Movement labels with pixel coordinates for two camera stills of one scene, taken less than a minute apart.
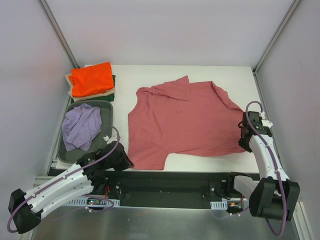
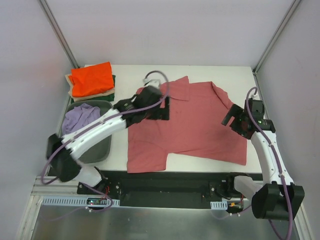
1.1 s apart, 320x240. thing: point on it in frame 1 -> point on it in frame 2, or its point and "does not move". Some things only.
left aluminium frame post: [58, 32] does not move
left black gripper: [119, 160] -> [162, 109]
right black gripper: [244, 143] -> [231, 116]
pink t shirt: [177, 117] does not move
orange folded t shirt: [91, 79] does not move
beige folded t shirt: [80, 98] does not move
